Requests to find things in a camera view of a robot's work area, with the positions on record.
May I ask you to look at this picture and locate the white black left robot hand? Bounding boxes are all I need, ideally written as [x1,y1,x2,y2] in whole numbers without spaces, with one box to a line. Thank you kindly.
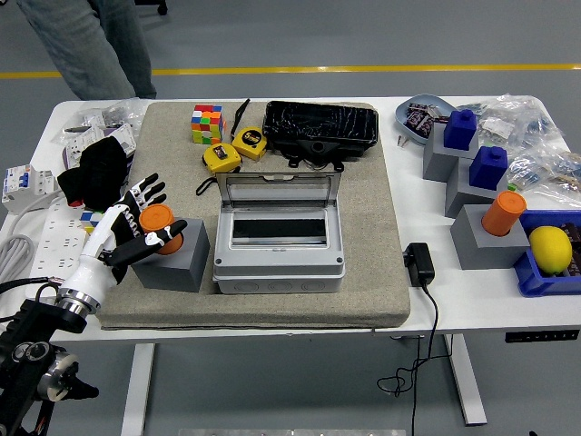
[57,172,189,303]

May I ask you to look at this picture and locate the orange cylinder battery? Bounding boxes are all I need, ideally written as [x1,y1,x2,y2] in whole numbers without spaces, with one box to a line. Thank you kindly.
[480,190,527,237]
[138,203,183,255]

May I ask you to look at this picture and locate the grey electrical box clear lid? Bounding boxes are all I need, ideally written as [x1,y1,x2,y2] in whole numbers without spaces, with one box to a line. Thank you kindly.
[212,171,346,295]

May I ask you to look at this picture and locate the white power strip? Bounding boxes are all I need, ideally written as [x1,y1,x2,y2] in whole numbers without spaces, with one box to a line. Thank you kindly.
[29,199,96,281]

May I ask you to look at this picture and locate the colourful puzzle cube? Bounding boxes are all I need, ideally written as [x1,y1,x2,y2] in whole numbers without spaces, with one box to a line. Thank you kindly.
[190,104,227,145]
[80,209,106,236]

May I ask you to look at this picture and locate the grey cube with round hole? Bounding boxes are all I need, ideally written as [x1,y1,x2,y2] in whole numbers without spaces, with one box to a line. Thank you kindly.
[130,217,211,293]

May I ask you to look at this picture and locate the black cloth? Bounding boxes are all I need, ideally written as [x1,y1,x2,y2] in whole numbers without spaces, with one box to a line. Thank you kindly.
[56,135,131,213]

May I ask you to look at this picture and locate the white circuit breaker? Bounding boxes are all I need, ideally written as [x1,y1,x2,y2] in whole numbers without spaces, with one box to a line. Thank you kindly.
[0,163,60,214]

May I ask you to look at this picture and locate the white table leg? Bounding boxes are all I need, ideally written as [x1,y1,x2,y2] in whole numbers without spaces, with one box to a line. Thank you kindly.
[120,343,158,436]
[442,333,489,427]

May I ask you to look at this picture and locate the white socket package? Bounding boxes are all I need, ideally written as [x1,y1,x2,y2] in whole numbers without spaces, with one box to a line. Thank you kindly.
[61,123,137,172]

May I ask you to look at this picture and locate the clear bag of parts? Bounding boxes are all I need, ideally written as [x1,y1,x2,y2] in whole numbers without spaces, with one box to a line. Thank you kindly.
[458,94,566,149]
[61,97,151,146]
[506,149,581,210]

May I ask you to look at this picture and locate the yellow tape measure red label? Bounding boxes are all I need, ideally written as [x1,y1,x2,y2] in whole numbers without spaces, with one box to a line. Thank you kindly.
[194,142,243,197]

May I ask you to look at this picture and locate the yellow tape measure black label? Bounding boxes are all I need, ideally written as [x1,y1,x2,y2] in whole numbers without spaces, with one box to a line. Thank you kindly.
[230,98,268,161]

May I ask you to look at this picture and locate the person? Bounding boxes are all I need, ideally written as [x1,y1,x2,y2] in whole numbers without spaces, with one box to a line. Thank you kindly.
[15,0,158,101]

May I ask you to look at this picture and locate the black crinkled plastic tray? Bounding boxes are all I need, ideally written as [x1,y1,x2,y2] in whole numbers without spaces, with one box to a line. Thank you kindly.
[261,100,380,149]

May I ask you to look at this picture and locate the grey-brown mat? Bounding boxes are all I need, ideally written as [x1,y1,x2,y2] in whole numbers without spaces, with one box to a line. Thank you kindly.
[93,100,412,331]

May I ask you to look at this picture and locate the black power adapter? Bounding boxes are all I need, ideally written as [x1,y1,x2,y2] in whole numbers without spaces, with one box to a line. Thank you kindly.
[403,243,436,288]

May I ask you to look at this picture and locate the blue-grey dish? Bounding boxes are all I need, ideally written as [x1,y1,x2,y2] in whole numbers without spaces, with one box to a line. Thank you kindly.
[394,94,458,146]

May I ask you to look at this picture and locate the grey block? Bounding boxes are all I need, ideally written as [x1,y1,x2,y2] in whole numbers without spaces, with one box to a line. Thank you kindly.
[450,203,532,271]
[444,158,509,218]
[422,122,480,183]

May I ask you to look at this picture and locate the blue plastic block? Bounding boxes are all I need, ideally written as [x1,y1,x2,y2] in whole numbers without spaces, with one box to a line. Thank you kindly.
[468,144,508,191]
[443,108,478,151]

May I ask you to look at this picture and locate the blue storage bin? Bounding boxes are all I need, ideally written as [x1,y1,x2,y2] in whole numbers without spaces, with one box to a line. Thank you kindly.
[513,209,581,299]

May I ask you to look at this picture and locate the black table control panel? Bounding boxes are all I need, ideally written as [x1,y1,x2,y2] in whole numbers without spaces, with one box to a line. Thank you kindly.
[504,330,581,344]

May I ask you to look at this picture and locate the yellow lemon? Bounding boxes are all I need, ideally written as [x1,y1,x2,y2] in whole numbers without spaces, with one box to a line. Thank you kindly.
[528,225,574,275]

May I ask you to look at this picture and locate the dark packets in bin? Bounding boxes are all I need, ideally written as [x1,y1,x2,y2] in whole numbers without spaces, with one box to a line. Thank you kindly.
[560,221,581,278]

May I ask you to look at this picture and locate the grey power cable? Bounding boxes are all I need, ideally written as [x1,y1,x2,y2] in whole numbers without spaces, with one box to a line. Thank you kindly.
[0,188,63,296]

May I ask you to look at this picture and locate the black plastic bracket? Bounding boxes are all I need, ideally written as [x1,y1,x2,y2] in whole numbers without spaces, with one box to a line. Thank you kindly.
[271,138,364,174]

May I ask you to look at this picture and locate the black adapter cord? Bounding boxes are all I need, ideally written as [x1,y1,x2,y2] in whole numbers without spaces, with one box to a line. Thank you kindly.
[377,281,440,436]

